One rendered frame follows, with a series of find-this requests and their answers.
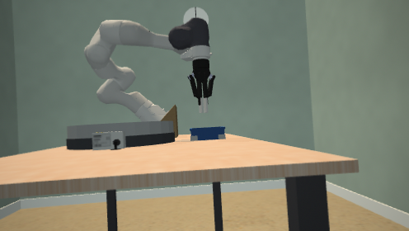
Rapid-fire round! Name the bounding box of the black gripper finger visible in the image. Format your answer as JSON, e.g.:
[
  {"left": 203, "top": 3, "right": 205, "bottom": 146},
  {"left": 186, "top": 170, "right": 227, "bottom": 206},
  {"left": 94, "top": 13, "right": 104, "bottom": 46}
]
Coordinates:
[
  {"left": 202, "top": 73, "right": 215, "bottom": 113},
  {"left": 188, "top": 72, "right": 204, "bottom": 113}
]

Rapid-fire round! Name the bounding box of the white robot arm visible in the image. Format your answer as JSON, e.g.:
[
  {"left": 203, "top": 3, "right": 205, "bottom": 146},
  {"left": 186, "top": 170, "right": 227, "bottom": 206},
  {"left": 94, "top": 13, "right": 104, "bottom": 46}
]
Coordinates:
[{"left": 84, "top": 17, "right": 212, "bottom": 122}]

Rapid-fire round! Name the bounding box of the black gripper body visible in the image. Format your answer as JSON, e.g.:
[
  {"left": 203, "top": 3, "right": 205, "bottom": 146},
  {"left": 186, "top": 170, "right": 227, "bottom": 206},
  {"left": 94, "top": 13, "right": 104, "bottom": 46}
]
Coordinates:
[{"left": 192, "top": 59, "right": 210, "bottom": 81}]

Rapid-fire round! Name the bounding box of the blue crate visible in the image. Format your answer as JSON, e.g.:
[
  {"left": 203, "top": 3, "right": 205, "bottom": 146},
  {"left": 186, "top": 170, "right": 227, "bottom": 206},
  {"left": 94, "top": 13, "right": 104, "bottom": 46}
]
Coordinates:
[{"left": 190, "top": 126, "right": 226, "bottom": 141}]

